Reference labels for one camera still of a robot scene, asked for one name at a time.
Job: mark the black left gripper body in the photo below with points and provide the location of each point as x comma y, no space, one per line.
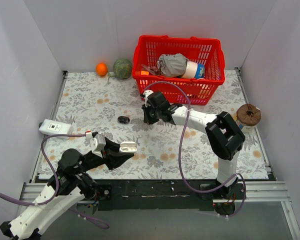
108,154

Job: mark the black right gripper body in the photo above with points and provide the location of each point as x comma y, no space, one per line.
150,113

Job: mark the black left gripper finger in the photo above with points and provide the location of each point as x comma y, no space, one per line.
117,159
110,145

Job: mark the white earbud charging case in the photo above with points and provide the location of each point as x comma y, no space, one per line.
128,147

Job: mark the black earbud charging case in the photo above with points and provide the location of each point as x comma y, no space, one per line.
123,120

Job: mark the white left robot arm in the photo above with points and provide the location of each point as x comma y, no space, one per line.
71,184

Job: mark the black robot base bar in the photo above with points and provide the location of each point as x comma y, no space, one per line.
157,194

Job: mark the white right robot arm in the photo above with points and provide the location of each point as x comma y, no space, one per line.
225,137

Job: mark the orange item in basket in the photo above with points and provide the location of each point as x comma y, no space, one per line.
143,73

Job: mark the grey crumpled bag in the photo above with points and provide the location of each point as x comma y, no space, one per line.
172,65

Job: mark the green melon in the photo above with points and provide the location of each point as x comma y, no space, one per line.
122,68

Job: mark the pink blue cup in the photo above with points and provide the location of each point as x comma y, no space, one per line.
194,70

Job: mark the white rectangular device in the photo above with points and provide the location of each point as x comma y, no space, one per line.
50,127

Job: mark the red plastic shopping basket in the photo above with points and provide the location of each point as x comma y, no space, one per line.
206,51

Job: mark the orange fruit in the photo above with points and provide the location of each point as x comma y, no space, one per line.
101,69

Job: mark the jar with brown lid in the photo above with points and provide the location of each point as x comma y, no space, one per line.
247,117

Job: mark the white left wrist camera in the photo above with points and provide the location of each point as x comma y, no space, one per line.
97,142

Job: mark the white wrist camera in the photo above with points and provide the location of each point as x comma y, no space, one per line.
145,95
97,142

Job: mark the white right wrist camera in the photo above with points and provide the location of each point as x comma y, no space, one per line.
145,95

